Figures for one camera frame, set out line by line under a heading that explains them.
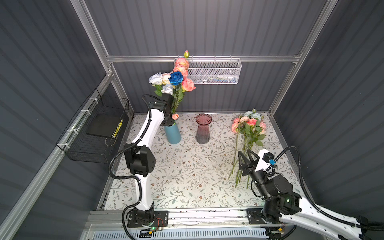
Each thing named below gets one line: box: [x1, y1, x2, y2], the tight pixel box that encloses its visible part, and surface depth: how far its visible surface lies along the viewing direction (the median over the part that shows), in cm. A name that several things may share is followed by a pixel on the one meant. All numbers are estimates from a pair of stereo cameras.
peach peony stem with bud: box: [173, 50, 190, 78], surface depth 75 cm
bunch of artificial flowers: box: [228, 108, 267, 188], surface depth 105 cm
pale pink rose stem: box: [162, 72, 171, 85], surface depth 74 cm
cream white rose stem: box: [148, 72, 163, 97], surface depth 73 cm
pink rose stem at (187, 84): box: [181, 76, 197, 93], surface depth 72 cm
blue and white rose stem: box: [169, 71, 184, 113], surface depth 71 cm
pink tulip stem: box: [171, 113, 180, 124], surface depth 79 cm
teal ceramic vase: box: [164, 124, 182, 145], surface depth 98 cm
